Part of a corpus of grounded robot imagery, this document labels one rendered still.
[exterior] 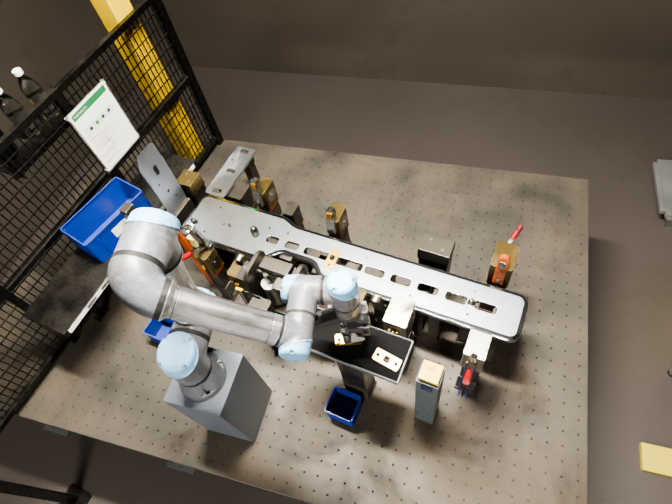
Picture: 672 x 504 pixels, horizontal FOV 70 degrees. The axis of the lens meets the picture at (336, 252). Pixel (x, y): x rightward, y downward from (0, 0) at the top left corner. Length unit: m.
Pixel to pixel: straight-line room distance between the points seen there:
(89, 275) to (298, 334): 1.18
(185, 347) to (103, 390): 0.89
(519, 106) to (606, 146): 0.66
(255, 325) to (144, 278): 0.26
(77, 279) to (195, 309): 1.10
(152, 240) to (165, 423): 1.11
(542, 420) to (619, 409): 0.92
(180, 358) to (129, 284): 0.40
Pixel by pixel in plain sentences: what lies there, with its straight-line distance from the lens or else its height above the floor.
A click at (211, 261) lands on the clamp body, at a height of 1.01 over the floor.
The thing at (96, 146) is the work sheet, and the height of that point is 1.28.
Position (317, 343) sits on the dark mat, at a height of 1.16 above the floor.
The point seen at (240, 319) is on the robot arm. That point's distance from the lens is 1.12.
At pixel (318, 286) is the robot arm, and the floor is 1.51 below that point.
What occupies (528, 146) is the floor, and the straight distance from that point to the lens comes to 3.63.
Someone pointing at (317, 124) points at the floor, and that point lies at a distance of 3.81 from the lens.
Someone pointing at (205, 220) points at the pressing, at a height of 1.00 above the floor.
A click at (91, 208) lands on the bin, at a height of 1.13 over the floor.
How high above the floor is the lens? 2.55
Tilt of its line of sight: 57 degrees down
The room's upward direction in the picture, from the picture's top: 13 degrees counter-clockwise
